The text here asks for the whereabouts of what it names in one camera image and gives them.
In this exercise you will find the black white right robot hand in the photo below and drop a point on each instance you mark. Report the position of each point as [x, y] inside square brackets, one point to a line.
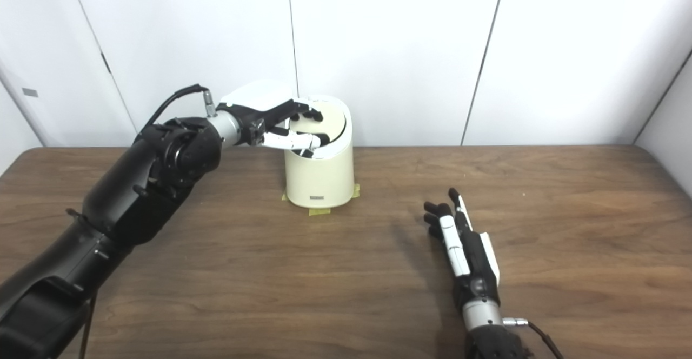
[478, 267]

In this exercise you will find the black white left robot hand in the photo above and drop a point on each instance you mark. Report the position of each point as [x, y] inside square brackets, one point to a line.
[259, 99]

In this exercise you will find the cream-colored round bin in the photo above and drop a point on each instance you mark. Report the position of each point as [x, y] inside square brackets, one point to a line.
[321, 180]

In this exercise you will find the wide yellow tape piece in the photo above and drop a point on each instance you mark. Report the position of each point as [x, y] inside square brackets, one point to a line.
[319, 211]

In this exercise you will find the grey wall label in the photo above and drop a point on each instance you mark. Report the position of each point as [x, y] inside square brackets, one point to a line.
[30, 92]

